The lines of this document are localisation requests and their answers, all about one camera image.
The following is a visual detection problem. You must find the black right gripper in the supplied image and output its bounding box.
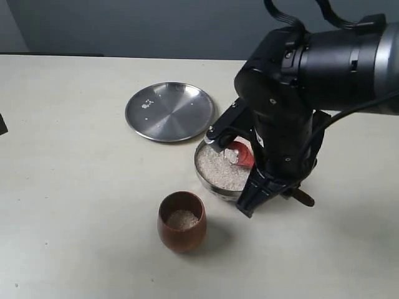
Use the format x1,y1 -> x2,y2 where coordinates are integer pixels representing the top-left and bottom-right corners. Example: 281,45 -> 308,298
205,98 -> 331,217

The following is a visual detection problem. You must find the brown wooden cup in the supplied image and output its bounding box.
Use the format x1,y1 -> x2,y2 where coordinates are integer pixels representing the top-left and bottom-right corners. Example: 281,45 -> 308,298
157,191 -> 206,253

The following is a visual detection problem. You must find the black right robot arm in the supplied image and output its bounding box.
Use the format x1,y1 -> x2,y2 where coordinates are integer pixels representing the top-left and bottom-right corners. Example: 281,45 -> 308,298
205,14 -> 398,217

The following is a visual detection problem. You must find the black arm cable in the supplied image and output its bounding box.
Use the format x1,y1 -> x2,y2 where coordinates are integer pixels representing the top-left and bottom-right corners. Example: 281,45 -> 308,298
263,0 -> 399,175

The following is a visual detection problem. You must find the black object at left edge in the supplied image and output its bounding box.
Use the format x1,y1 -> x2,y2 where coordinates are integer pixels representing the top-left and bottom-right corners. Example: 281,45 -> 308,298
0,115 -> 8,135

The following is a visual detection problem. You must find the red wooden spoon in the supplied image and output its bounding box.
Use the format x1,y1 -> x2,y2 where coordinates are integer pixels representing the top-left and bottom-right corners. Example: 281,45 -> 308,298
223,141 -> 315,207

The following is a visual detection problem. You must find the round steel plate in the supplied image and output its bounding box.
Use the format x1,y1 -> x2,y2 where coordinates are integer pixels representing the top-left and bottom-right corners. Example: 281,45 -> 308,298
125,82 -> 216,143

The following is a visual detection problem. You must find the steel bowl of rice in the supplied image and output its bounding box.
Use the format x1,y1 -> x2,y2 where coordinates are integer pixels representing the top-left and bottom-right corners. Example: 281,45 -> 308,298
194,141 -> 252,202

